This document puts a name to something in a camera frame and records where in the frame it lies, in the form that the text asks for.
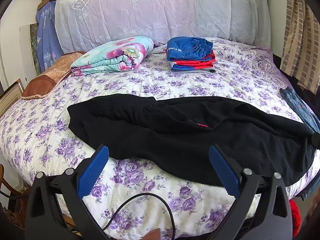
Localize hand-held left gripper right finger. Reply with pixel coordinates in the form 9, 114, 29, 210
209, 144, 293, 240

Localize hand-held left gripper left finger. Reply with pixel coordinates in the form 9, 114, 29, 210
25, 144, 110, 240

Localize black pants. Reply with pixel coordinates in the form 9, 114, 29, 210
67, 94, 320, 187

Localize wooden chair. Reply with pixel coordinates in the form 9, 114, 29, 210
0, 165, 30, 230

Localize red fuzzy object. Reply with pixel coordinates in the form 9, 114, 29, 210
289, 199, 303, 238

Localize blue jeans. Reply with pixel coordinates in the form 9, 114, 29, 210
280, 86, 320, 133

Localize folded grey garment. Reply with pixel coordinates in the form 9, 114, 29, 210
170, 60, 217, 74

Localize brown pillow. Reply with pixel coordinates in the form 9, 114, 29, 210
21, 51, 87, 99

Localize purple floral bedspread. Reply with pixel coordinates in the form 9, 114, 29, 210
0, 37, 320, 240

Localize folded red garment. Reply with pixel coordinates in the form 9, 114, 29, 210
172, 51, 216, 69

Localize folded blue garment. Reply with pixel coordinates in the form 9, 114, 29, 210
172, 64, 215, 71

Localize folded floral quilt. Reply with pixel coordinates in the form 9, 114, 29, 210
70, 37, 154, 77

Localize blue patterned cloth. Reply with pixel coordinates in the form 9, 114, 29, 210
36, 1, 64, 68

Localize beige brick-pattern curtain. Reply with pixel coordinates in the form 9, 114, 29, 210
280, 0, 320, 93

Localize white lace headboard cover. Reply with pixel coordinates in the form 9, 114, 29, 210
54, 0, 272, 54

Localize black cable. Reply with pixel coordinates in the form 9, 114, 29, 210
102, 192, 175, 240

